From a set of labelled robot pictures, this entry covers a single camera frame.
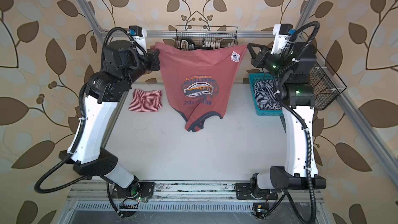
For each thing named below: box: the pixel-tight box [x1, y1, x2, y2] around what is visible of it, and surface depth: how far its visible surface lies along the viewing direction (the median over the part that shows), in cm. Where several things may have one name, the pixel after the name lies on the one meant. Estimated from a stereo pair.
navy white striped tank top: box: [253, 79, 283, 111], surface depth 110 cm
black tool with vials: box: [179, 38, 221, 50], surface depth 84 cm
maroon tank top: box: [154, 42, 248, 132], surface depth 84 cm
